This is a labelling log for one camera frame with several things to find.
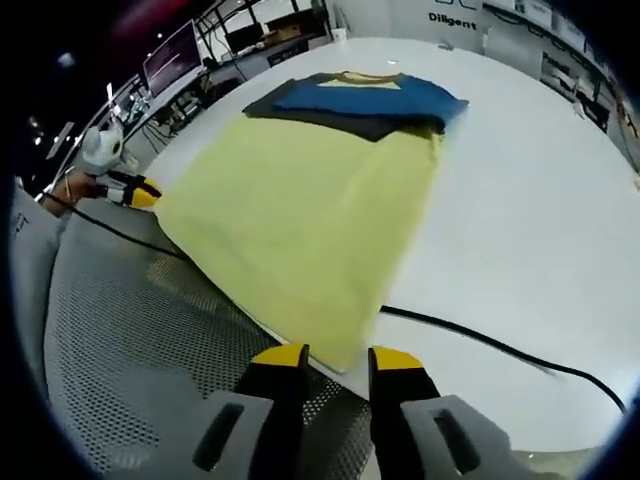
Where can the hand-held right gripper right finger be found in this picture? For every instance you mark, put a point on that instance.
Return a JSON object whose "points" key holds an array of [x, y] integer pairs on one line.
{"points": [[405, 415]]}

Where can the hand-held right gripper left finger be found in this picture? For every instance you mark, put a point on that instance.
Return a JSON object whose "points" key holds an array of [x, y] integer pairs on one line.
{"points": [[272, 415]]}

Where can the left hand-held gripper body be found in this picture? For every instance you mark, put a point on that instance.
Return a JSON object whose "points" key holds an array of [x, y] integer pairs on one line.
{"points": [[102, 150]]}

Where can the yellow blue black garment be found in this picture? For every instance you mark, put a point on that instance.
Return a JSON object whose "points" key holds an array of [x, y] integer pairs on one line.
{"points": [[300, 225]]}

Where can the person's left hand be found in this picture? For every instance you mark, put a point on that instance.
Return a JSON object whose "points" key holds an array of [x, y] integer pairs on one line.
{"points": [[87, 187]]}

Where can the grey mesh chair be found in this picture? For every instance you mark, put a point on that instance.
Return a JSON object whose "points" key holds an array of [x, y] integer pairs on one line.
{"points": [[150, 350]]}

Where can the black computer monitor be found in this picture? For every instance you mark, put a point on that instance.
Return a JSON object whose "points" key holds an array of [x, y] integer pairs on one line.
{"points": [[244, 37]]}

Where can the cardboard box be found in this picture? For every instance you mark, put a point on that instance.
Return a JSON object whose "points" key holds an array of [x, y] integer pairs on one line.
{"points": [[295, 29]]}

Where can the metal storage shelf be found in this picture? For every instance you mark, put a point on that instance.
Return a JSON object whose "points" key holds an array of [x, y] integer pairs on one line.
{"points": [[575, 55]]}

